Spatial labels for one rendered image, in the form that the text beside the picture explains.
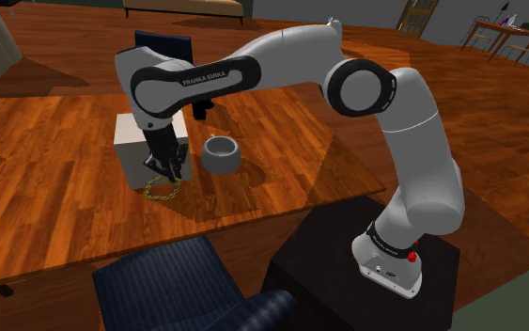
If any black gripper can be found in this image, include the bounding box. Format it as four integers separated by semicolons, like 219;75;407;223
142;122;189;181

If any white box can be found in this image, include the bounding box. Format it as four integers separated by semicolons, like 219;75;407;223
113;111;193;191

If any grey bowl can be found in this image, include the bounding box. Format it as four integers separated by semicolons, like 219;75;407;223
200;134;241;175

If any wooden table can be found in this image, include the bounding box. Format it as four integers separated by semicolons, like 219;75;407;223
0;84;387;299

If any dark blue striped armchair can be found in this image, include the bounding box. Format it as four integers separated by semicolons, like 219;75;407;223
91;235;300;331

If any black robot stand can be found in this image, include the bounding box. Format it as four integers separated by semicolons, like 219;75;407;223
261;194;461;331

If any wooden glazed door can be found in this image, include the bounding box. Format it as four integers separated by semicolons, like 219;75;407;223
396;0;441;39

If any small brown dining table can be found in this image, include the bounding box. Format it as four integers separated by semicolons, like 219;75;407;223
472;20;529;63

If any green and gold chain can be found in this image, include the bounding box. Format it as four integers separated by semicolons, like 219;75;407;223
143;175;182;202

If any thin black wire chair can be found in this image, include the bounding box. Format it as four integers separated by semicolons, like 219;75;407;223
458;15;492;53
501;31;529;68

